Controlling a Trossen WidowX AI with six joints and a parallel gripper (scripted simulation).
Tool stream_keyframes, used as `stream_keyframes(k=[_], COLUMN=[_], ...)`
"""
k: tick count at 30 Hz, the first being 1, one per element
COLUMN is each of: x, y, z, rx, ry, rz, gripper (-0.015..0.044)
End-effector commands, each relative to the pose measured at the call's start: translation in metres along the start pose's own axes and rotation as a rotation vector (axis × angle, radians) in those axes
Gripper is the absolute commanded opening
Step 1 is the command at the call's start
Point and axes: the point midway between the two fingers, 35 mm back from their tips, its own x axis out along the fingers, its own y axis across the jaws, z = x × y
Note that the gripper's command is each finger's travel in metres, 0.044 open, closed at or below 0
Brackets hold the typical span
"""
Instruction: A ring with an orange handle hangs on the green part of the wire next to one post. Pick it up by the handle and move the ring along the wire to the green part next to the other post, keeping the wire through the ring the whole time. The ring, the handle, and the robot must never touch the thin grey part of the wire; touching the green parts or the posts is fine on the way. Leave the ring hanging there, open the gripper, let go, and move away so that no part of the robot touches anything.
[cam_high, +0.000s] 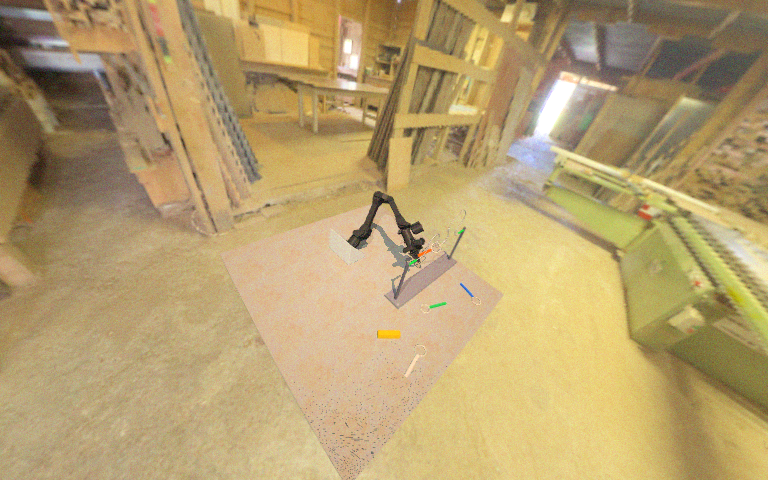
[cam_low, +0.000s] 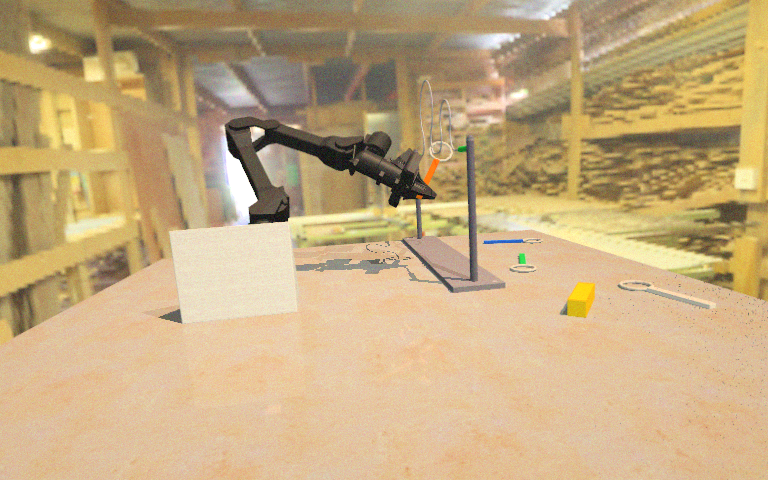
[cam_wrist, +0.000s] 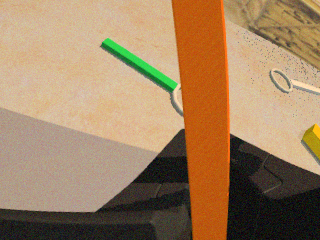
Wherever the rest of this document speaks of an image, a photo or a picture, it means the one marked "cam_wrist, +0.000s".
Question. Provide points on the yellow rectangular block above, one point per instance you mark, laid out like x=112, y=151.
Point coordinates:
x=312, y=138

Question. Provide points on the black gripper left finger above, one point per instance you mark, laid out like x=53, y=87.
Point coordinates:
x=155, y=206

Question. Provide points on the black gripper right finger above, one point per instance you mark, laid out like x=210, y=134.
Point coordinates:
x=270, y=199

